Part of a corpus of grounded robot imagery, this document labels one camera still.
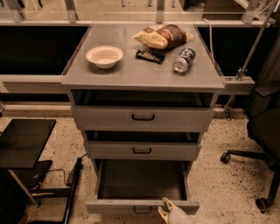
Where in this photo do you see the grey top drawer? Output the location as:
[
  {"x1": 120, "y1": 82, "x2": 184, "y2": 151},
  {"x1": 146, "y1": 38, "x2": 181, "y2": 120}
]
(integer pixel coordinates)
[{"x1": 72, "y1": 106, "x2": 214, "y2": 132}]

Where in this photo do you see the blue soda can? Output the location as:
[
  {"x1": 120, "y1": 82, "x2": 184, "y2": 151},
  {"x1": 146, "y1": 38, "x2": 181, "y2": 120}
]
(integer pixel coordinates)
[{"x1": 173, "y1": 47, "x2": 196, "y2": 74}]

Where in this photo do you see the grey middle drawer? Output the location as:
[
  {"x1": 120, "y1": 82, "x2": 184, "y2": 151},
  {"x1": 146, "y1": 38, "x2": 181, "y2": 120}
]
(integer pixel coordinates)
[{"x1": 84, "y1": 141, "x2": 201, "y2": 161}]

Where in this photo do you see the white cable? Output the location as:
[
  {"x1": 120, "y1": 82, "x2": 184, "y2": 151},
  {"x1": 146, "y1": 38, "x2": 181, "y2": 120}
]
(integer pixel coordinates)
[{"x1": 202, "y1": 17, "x2": 218, "y2": 67}]

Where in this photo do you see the brown chip bag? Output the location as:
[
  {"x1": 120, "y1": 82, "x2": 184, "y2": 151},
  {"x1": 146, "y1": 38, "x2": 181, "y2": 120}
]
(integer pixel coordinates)
[{"x1": 133, "y1": 24, "x2": 194, "y2": 50}]

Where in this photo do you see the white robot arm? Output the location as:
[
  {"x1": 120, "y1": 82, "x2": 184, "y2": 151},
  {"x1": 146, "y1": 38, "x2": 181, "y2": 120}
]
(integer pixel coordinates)
[{"x1": 157, "y1": 197, "x2": 206, "y2": 224}]

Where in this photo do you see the grey drawer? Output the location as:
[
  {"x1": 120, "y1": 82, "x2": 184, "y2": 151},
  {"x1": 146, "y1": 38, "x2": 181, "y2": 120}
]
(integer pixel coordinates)
[
  {"x1": 86, "y1": 160, "x2": 200, "y2": 214},
  {"x1": 84, "y1": 141, "x2": 201, "y2": 161},
  {"x1": 72, "y1": 106, "x2": 214, "y2": 132}
]

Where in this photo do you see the black snack bar wrapper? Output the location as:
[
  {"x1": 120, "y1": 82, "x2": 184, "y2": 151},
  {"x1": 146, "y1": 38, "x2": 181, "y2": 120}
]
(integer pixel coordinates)
[{"x1": 136, "y1": 50, "x2": 165, "y2": 65}]

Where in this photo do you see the black office chair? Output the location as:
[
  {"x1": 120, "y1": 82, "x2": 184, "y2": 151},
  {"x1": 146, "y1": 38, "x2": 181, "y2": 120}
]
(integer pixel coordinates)
[{"x1": 220, "y1": 36, "x2": 280, "y2": 213}]

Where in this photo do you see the grey bottom drawer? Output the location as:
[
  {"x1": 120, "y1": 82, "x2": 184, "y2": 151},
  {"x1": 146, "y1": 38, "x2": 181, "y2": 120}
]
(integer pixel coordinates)
[{"x1": 86, "y1": 160, "x2": 200, "y2": 214}]

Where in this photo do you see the grey drawer cabinet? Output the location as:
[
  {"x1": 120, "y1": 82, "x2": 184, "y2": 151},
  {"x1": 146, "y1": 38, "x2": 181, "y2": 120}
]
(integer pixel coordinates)
[{"x1": 62, "y1": 24, "x2": 224, "y2": 161}]

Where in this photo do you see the black floor stand bar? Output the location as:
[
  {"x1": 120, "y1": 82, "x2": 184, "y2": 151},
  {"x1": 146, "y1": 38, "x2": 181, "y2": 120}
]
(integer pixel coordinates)
[{"x1": 28, "y1": 157, "x2": 82, "y2": 224}]

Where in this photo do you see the black side table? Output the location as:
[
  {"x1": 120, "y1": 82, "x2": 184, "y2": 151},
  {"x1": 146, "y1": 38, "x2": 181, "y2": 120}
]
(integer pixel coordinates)
[{"x1": 0, "y1": 119, "x2": 56, "y2": 207}]

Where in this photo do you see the grey rail bench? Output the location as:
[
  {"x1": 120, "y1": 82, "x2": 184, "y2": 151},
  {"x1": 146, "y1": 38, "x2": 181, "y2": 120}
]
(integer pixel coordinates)
[{"x1": 1, "y1": 22, "x2": 254, "y2": 95}]

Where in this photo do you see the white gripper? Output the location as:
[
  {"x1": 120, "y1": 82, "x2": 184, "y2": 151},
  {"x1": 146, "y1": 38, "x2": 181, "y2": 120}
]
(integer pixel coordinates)
[{"x1": 157, "y1": 197, "x2": 193, "y2": 224}]

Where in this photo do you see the white paper bowl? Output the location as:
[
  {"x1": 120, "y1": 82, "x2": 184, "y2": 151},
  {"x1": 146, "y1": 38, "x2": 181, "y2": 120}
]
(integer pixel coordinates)
[{"x1": 86, "y1": 45, "x2": 123, "y2": 69}]

